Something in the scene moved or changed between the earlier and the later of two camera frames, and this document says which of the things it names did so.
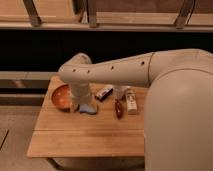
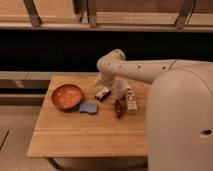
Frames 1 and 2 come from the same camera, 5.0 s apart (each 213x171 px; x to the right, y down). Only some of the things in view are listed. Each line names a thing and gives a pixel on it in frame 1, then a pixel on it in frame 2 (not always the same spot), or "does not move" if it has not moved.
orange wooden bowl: [62, 97] does not move
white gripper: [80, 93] to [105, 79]
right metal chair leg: [184, 15] does not move
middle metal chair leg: [91, 8] does not move
